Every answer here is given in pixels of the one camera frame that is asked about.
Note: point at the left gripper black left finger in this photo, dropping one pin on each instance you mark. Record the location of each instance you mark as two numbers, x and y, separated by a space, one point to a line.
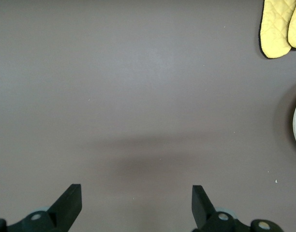
65 205

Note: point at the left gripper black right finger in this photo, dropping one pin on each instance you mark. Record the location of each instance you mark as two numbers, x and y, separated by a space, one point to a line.
201 207

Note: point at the brown table cover sheet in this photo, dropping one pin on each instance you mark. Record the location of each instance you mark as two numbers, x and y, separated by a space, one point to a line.
138 96

